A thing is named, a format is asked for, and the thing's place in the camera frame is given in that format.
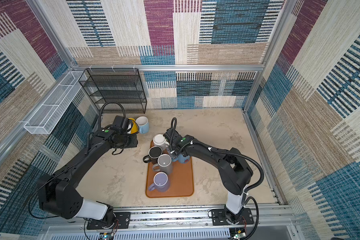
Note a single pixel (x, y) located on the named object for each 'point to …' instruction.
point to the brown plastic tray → (181, 180)
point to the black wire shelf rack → (116, 90)
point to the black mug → (154, 153)
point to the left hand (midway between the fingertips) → (135, 140)
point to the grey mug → (164, 164)
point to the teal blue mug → (182, 159)
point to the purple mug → (161, 182)
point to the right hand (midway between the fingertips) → (179, 148)
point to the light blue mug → (143, 123)
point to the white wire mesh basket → (46, 117)
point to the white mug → (159, 140)
